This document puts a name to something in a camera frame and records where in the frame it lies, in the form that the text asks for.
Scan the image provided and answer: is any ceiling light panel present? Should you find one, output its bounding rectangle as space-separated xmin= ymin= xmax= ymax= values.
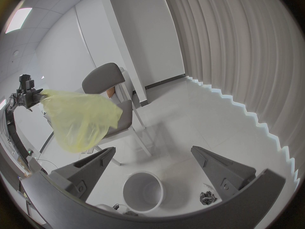
xmin=5 ymin=8 xmax=33 ymax=34

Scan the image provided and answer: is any yellow plastic bag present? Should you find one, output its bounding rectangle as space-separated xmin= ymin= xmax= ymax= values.
xmin=39 ymin=89 xmax=123 ymax=153

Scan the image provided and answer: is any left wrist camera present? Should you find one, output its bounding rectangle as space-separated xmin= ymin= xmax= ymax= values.
xmin=19 ymin=74 xmax=35 ymax=90

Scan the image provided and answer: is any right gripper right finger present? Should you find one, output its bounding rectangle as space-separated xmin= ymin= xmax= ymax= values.
xmin=191 ymin=146 xmax=257 ymax=198

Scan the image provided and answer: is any white curtain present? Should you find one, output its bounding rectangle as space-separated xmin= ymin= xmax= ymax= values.
xmin=161 ymin=0 xmax=303 ymax=188

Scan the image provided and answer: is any grey padded white-legged chair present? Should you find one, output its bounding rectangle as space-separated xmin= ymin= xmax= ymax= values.
xmin=39 ymin=62 xmax=153 ymax=166

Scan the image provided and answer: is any white trash bin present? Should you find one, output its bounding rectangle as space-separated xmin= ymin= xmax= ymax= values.
xmin=122 ymin=171 xmax=164 ymax=214

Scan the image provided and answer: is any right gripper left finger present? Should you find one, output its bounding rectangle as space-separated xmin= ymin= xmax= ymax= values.
xmin=51 ymin=147 xmax=116 ymax=202

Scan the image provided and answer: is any crumpled black plastic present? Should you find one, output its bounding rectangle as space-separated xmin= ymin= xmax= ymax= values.
xmin=199 ymin=191 xmax=218 ymax=205

